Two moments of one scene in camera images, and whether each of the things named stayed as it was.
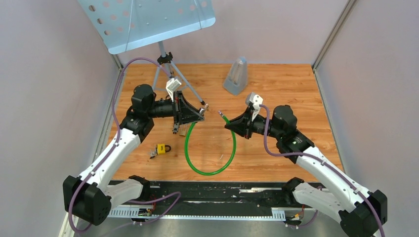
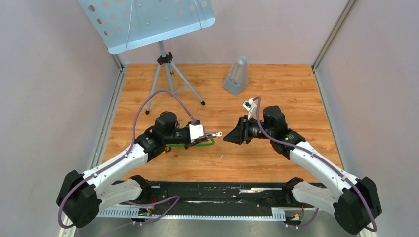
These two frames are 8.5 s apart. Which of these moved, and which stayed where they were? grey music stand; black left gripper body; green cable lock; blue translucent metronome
Moved: black left gripper body; green cable lock
Stayed: grey music stand; blue translucent metronome
